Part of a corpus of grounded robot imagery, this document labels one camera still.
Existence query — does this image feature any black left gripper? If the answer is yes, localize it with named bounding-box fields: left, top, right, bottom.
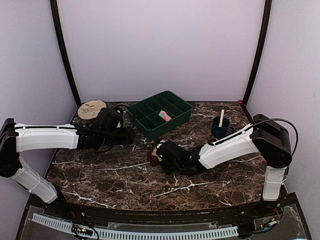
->
left=99, top=125, right=135, bottom=147

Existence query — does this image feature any beige striped sock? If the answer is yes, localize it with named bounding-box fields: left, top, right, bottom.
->
left=147, top=147, right=162, bottom=167

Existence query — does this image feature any green compartment tray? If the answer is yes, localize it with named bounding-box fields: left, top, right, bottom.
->
left=128, top=90, right=193, bottom=140

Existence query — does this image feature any pink patterned sock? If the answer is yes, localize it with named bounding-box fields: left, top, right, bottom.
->
left=158, top=110, right=172, bottom=122

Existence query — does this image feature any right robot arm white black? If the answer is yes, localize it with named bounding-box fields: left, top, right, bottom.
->
left=151, top=114, right=298, bottom=217

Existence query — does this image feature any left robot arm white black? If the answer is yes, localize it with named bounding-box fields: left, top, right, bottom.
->
left=0, top=108, right=135, bottom=218

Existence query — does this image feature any round beige floral coaster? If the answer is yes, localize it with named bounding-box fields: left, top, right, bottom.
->
left=77, top=100, right=107, bottom=120

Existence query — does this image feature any dark blue mug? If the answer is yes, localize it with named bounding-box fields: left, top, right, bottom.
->
left=211, top=116, right=235, bottom=140

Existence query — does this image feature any wooden stick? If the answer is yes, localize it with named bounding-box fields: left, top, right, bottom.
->
left=218, top=109, right=225, bottom=128

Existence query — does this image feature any small circuit board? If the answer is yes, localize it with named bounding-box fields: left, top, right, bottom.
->
left=71, top=224, right=94, bottom=236

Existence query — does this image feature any black front rail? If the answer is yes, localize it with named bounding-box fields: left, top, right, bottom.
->
left=66, top=202, right=263, bottom=225

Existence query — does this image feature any left black frame post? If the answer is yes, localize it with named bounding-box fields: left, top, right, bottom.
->
left=49, top=0, right=82, bottom=107

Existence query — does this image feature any black frame post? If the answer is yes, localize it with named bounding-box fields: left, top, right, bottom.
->
left=241, top=0, right=273, bottom=108
left=49, top=0, right=82, bottom=107

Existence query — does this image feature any white slotted cable duct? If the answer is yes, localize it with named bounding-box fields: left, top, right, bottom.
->
left=31, top=213, right=239, bottom=240

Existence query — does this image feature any right black frame post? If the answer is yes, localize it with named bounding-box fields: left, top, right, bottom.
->
left=241, top=0, right=273, bottom=108

